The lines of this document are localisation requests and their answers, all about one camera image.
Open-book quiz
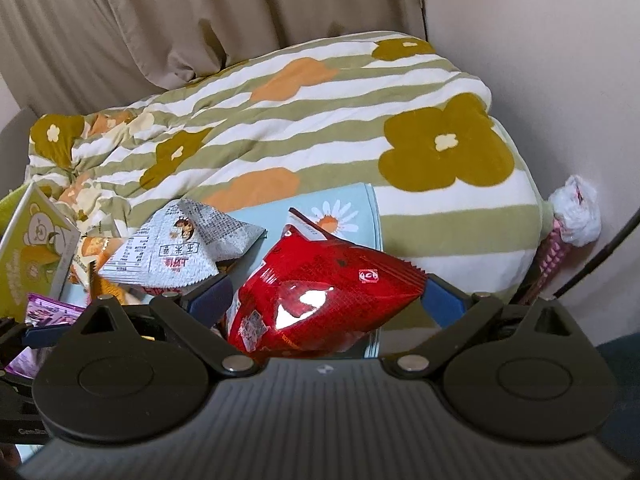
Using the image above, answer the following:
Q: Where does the white plastic bag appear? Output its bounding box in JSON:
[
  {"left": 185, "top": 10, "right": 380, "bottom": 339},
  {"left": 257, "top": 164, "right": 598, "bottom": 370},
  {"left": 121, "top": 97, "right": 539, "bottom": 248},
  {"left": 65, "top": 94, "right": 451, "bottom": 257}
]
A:
[{"left": 548, "top": 174, "right": 602, "bottom": 247}]

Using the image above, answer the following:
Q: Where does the grey upholstered headboard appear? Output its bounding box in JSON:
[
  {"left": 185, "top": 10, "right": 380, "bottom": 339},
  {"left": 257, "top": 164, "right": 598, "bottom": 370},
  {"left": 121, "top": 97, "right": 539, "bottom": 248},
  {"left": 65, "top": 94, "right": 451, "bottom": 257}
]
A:
[{"left": 0, "top": 107, "right": 38, "bottom": 197}]

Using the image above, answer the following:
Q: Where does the black cable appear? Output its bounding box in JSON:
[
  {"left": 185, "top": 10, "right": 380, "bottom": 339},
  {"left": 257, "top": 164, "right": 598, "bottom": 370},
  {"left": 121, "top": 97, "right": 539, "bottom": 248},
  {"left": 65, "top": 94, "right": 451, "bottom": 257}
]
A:
[{"left": 552, "top": 206, "right": 640, "bottom": 300}]

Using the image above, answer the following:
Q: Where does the purple snack bag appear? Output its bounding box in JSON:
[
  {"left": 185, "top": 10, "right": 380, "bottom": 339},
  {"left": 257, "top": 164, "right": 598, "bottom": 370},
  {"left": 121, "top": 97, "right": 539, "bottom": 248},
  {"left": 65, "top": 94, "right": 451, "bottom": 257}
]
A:
[{"left": 4, "top": 294, "right": 85, "bottom": 379}]

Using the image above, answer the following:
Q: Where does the beige curtain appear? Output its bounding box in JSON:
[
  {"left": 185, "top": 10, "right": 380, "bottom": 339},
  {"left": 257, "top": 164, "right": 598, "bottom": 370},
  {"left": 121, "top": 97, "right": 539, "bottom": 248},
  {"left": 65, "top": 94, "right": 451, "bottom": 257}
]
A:
[{"left": 1, "top": 0, "right": 425, "bottom": 114}]

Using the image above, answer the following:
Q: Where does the green yellow cardboard box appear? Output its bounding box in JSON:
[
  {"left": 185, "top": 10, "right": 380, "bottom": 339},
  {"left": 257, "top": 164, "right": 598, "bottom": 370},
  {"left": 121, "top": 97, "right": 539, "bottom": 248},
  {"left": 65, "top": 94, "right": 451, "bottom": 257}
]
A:
[{"left": 1, "top": 183, "right": 80, "bottom": 322}]

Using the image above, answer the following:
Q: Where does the green striped floral duvet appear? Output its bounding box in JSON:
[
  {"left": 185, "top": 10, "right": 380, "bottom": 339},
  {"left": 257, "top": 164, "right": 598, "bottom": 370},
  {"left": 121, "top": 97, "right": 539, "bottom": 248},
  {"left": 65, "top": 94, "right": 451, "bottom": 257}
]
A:
[{"left": 27, "top": 32, "right": 550, "bottom": 298}]

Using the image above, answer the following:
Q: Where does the pink textured cone object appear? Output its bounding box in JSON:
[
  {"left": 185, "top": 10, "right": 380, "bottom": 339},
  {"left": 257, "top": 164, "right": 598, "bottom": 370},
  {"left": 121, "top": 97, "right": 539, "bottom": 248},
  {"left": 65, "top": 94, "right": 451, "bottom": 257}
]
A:
[{"left": 518, "top": 220, "right": 572, "bottom": 304}]

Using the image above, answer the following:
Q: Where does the orange white cake bag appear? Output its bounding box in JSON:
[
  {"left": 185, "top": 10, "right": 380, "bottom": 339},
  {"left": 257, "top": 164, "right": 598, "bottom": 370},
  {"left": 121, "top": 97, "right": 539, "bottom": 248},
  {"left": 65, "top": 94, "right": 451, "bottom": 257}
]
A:
[{"left": 68, "top": 236, "right": 127, "bottom": 304}]

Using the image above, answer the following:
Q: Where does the grey white snack bag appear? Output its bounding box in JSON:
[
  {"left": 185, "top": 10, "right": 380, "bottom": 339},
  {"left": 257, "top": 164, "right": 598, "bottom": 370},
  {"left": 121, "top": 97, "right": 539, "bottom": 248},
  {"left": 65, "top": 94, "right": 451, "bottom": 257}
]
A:
[{"left": 99, "top": 198, "right": 266, "bottom": 292}]

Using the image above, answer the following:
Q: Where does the red snack bag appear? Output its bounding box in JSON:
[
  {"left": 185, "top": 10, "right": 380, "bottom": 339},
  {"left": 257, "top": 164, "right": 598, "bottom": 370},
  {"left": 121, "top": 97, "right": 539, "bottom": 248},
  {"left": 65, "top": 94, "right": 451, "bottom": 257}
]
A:
[{"left": 228, "top": 209, "right": 427, "bottom": 360}]

